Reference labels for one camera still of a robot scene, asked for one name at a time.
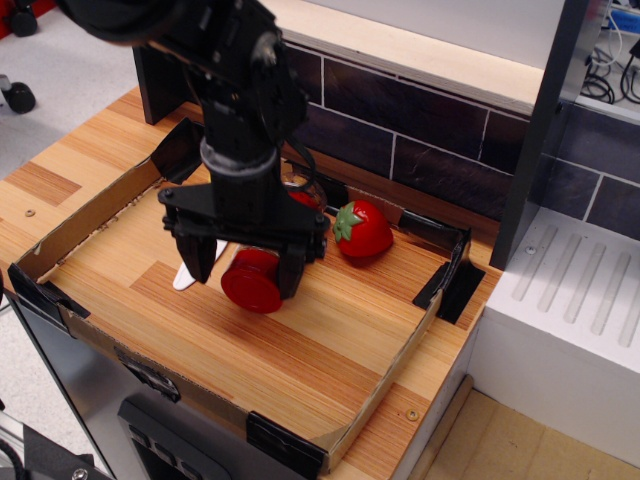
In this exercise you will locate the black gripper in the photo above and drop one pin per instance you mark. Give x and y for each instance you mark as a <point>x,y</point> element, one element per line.
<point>249,207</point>

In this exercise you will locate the red-capped basil spice bottle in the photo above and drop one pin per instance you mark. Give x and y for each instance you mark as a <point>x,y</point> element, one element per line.
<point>251,279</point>

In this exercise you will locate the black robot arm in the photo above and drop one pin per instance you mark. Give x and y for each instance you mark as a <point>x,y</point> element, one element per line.
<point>235,63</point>

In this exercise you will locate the cardboard fence with black tape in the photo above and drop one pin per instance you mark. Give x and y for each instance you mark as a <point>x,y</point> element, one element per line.
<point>347,380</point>

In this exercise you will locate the red toy strawberry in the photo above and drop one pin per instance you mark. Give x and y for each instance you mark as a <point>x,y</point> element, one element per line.
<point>361,230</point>

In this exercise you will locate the black toy oven front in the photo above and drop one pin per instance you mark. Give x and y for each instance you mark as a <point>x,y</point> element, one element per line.
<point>162,452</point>

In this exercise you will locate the black office chair caster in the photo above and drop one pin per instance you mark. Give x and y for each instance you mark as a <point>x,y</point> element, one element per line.
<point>18,95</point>

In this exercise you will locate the white toy sink drainboard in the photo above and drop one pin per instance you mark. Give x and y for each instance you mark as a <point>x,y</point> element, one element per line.
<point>559,337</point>

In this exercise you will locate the yellow-handled white toy knife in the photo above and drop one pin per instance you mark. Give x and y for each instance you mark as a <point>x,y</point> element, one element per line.
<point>183,278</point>

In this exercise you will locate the dark grey vertical post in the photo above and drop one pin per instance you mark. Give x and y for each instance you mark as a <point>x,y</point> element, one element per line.
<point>576,33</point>

